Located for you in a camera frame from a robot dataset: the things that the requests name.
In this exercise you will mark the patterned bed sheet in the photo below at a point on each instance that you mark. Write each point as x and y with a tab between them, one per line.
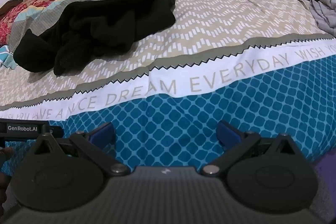
210	37

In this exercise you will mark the person's left hand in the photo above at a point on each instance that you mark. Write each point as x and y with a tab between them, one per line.
4	153

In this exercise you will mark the black pants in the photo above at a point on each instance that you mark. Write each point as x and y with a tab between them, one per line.
105	27

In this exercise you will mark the teal patterned pillow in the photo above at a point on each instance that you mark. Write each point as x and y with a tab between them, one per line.
4	54

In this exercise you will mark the purple cloth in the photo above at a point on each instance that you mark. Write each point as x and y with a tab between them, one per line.
326	170

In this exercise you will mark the grey garment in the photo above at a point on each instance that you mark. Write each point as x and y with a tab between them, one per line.
324	14

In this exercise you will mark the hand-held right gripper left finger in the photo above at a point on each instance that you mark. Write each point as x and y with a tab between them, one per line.
103	132

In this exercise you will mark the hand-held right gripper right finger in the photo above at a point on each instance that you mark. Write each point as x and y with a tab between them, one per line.
227	133

